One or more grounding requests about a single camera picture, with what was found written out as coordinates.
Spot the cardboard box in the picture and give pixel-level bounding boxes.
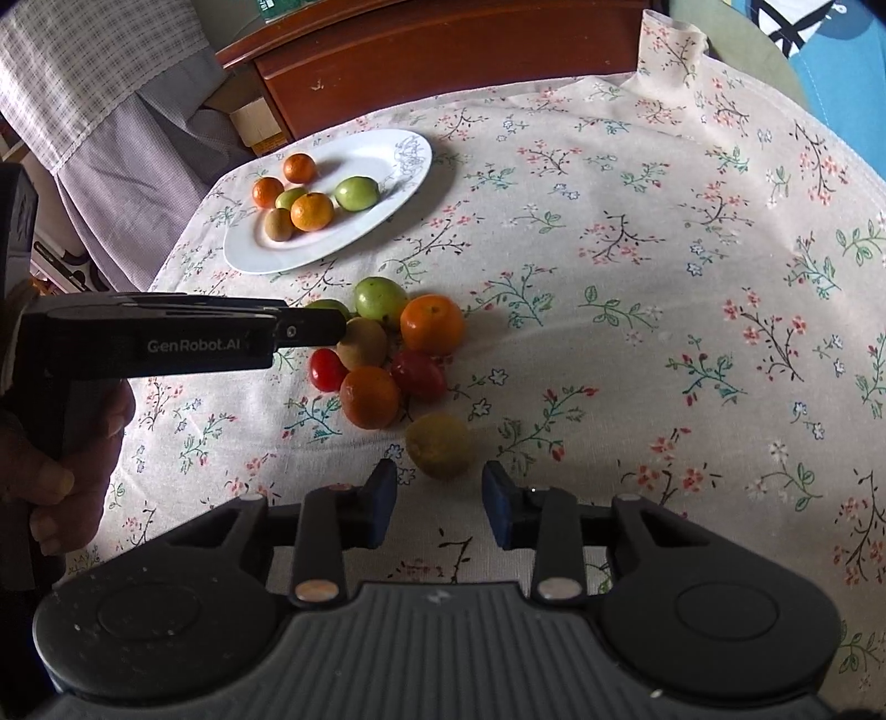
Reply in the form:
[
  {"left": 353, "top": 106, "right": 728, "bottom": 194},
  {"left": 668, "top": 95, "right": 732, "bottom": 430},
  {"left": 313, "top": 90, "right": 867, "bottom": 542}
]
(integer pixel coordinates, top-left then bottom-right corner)
[{"left": 204, "top": 86, "right": 288, "bottom": 157}]

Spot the brown kiwi with pale spot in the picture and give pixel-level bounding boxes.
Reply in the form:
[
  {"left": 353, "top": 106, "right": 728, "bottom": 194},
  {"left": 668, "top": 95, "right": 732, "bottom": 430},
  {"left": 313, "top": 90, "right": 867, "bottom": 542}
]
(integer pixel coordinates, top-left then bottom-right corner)
[{"left": 405, "top": 413, "right": 477, "bottom": 480}]

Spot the blue printed cloth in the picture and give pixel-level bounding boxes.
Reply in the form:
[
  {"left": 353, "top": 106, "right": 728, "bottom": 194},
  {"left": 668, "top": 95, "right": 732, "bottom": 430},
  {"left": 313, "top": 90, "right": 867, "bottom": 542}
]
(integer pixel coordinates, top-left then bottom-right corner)
[{"left": 744, "top": 0, "right": 886, "bottom": 167}]

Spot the floral tablecloth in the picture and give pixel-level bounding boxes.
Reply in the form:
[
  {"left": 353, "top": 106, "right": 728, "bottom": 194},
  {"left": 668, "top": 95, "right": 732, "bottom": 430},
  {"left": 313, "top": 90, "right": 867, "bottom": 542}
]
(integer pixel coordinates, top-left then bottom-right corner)
[{"left": 51, "top": 8, "right": 886, "bottom": 700}]

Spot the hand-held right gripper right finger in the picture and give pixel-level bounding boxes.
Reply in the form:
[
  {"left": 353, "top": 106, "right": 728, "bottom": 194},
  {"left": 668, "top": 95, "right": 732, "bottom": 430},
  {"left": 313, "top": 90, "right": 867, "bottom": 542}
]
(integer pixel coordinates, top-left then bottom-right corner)
[{"left": 481, "top": 460, "right": 721, "bottom": 602}]

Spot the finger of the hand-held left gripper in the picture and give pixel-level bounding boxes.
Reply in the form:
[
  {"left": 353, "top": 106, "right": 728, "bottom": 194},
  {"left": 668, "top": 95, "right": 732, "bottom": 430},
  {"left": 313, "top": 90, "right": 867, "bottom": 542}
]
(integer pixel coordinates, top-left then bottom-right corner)
[{"left": 273, "top": 308, "right": 352, "bottom": 351}]

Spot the person's left hand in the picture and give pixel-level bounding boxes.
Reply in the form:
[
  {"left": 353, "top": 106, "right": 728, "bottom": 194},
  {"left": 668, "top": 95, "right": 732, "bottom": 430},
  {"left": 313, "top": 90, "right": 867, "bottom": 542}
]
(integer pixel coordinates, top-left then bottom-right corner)
[{"left": 0, "top": 379, "right": 137, "bottom": 556}]

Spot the large orange mandarin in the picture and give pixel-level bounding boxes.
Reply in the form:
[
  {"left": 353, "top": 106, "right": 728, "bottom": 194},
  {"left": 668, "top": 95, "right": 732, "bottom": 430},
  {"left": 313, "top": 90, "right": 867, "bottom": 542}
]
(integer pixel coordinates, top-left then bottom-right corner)
[{"left": 290, "top": 192, "right": 334, "bottom": 233}]

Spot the lilac checked cloth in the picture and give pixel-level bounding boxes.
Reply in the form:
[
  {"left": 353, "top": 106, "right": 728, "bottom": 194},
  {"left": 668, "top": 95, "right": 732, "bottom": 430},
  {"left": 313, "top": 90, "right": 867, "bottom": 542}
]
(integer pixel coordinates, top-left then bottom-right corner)
[{"left": 0, "top": 0, "right": 240, "bottom": 292}]

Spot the red cherry tomato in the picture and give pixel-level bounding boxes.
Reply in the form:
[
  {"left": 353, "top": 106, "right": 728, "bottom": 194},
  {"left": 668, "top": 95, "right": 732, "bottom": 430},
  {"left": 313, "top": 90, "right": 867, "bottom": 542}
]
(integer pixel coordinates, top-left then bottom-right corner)
[
  {"left": 308, "top": 348, "right": 349, "bottom": 393},
  {"left": 389, "top": 350, "right": 448, "bottom": 400}
]

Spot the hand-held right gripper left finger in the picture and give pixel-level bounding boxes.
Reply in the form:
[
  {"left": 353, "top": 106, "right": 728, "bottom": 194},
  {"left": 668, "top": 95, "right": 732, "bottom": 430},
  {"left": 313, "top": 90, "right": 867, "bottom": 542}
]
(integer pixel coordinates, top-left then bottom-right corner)
[{"left": 159, "top": 459, "right": 399, "bottom": 602}]

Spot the pale green cushion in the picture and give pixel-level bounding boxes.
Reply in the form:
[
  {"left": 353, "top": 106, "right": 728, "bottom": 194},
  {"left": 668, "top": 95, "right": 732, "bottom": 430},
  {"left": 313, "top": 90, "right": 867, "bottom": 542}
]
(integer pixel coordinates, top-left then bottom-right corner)
[{"left": 668, "top": 0, "right": 811, "bottom": 115}]

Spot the white oval plate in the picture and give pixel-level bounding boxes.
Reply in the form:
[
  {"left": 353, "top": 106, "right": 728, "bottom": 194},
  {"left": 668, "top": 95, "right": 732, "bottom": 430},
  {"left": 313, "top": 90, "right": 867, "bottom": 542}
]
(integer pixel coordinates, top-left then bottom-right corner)
[{"left": 223, "top": 128, "right": 434, "bottom": 274}]

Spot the white and black object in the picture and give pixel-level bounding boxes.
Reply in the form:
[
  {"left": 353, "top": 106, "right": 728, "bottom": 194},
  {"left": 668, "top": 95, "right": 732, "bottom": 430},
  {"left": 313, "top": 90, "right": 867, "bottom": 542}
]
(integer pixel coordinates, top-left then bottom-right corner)
[{"left": 31, "top": 239, "right": 105, "bottom": 292}]

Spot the dark wooden cabinet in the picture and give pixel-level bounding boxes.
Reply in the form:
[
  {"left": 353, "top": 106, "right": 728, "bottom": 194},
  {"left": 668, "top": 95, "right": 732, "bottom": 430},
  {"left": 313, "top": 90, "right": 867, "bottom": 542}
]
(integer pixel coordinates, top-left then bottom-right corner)
[{"left": 218, "top": 0, "right": 655, "bottom": 141}]

